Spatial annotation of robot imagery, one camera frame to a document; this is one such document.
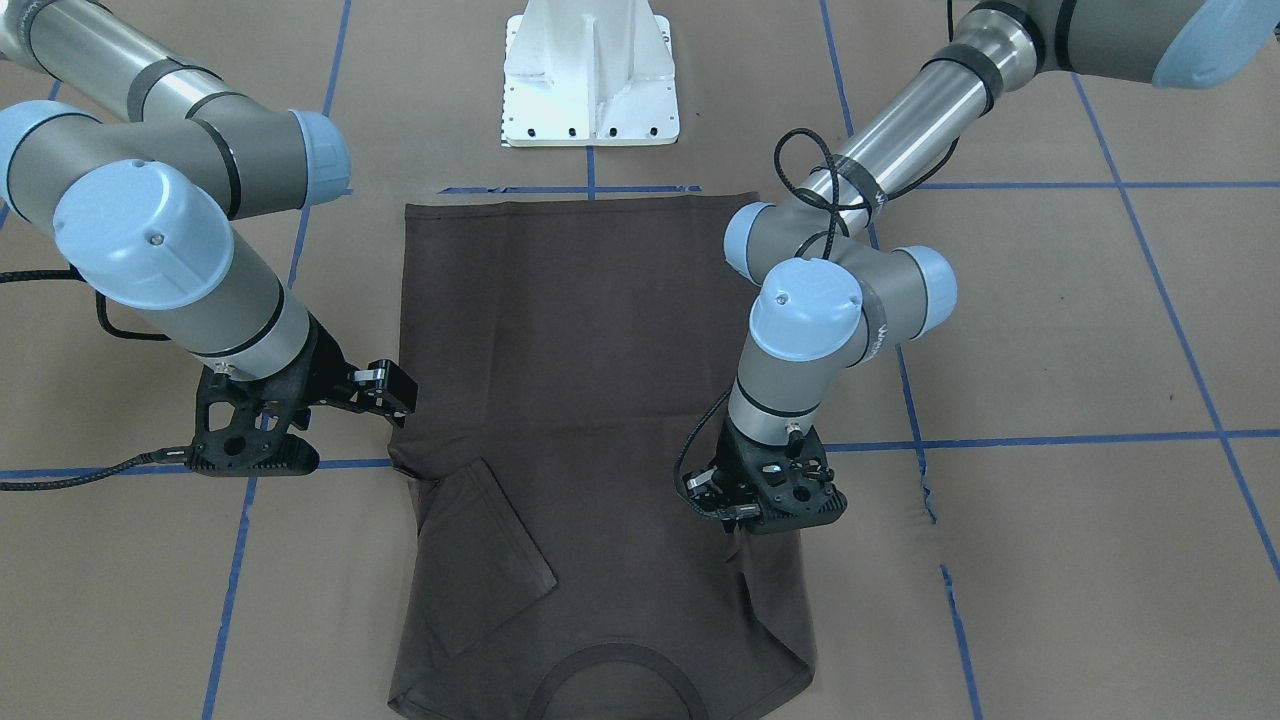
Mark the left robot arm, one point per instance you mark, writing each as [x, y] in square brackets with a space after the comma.
[827, 300]

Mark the dark brown t-shirt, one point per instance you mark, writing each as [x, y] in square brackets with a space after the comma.
[563, 351]

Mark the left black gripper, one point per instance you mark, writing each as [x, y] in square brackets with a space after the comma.
[727, 446]

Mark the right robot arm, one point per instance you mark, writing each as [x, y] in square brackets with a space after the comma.
[144, 208]

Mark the white camera pole base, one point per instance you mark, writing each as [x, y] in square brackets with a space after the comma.
[589, 73]

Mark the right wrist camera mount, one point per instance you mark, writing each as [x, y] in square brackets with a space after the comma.
[233, 438]

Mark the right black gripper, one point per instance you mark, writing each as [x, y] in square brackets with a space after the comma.
[322, 367]

